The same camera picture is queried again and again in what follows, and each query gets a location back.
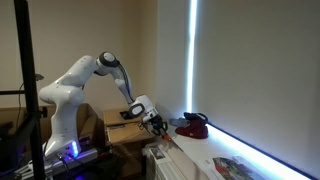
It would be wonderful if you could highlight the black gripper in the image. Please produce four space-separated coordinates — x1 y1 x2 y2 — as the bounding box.
146 114 169 137

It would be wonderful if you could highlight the orange handled screwdriver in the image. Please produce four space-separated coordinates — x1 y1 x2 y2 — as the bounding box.
161 131 174 143

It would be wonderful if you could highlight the robot base platform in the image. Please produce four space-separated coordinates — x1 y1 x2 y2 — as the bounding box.
13 139 101 180

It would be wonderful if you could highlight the grey folded cloth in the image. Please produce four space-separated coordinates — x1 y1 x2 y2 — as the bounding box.
168 117 185 128

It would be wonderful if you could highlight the dark red cap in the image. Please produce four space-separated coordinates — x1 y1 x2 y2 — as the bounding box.
174 112 210 140

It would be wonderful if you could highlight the black grey rectangular device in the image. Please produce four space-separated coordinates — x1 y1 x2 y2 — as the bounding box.
119 110 134 120

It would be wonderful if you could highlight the white slatted heater unit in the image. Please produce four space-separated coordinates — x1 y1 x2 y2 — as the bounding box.
143 141 201 180

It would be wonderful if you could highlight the brown cardboard box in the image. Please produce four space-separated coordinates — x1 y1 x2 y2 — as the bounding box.
39 103 99 144

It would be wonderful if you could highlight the colourful printed magazine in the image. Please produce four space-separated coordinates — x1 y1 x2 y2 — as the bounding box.
196 155 268 180

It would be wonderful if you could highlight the wide white roller blind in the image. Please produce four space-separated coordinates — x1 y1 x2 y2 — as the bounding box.
194 0 320 179

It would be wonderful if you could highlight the black stand pole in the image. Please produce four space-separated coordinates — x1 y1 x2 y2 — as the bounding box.
0 0 48 180

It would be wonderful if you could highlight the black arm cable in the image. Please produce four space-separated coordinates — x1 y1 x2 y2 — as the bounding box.
115 61 135 103

